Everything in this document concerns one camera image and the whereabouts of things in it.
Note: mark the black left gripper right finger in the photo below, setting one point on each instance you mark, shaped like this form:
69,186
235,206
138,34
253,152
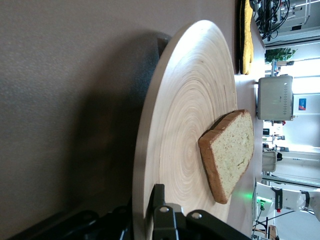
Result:
170,222

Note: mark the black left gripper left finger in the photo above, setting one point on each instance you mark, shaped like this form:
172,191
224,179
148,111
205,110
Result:
105,225

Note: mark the bread slice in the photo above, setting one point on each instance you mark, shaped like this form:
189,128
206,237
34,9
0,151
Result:
230,150

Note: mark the round wooden plate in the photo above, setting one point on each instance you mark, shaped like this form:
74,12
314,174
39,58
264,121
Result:
190,100

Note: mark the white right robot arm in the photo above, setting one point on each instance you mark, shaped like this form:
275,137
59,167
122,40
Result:
290,200

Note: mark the beige chrome toaster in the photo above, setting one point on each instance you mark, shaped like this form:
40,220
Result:
273,97

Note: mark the white basket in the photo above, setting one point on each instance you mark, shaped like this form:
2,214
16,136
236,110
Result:
270,161

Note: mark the green potted plant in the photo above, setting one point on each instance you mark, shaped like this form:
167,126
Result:
280,53

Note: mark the yellow quilted oven mitt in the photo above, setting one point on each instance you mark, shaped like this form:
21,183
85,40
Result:
246,30

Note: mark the blue red wall sign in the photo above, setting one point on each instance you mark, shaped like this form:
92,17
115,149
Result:
303,103

